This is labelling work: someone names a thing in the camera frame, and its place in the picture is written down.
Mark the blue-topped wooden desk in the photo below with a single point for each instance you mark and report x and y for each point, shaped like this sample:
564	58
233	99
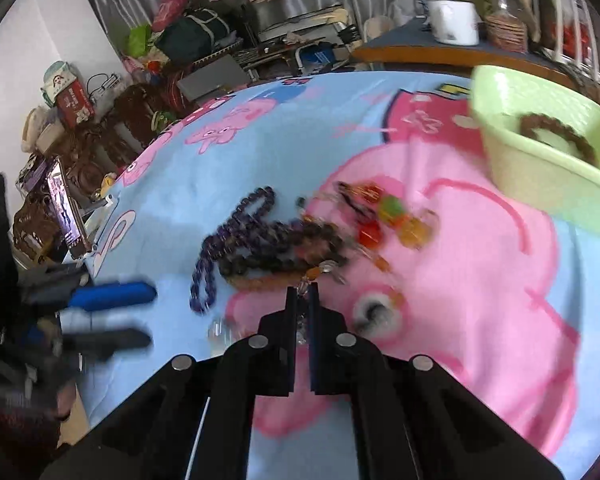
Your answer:
410	42

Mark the person's left forearm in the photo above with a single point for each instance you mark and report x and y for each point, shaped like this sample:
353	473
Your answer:
10	440

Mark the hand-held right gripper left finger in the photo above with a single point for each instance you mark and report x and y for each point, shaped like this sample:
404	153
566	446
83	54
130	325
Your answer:
289	340

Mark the white enamel mug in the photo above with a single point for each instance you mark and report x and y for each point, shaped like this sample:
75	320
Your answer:
452	22

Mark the white and green pack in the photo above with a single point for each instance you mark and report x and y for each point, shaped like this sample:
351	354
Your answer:
57	77

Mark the printed cartoon blanket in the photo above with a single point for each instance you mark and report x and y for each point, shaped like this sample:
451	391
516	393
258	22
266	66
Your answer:
180	200

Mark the green plastic bag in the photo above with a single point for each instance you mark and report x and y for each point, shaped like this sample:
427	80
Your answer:
140	40

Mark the dark green duffel bag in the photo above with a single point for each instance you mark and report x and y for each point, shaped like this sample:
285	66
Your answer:
195	32

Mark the green plastic basket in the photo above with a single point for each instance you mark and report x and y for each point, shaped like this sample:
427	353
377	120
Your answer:
530	180

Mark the red carton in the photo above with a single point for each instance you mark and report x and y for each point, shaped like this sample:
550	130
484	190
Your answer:
75	102

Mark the cream round stool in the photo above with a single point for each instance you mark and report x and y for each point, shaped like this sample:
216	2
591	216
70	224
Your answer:
379	27

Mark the smartphone on stand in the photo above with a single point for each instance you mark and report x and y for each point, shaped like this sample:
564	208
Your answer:
67	205

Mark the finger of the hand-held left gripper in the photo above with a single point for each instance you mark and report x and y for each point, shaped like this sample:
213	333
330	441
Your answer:
112	294
110	340

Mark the grey flat case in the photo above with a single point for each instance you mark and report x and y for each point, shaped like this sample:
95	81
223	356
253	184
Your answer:
212	80

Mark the clear jar with pink contents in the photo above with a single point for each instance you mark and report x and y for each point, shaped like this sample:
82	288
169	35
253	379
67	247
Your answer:
505	30

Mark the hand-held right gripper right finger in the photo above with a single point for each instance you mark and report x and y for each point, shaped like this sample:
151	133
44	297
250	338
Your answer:
317	340

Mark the carved brown wooden furniture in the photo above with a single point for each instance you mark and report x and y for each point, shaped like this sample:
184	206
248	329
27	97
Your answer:
130	115

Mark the pink bag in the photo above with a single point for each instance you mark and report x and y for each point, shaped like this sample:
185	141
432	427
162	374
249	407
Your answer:
170	10

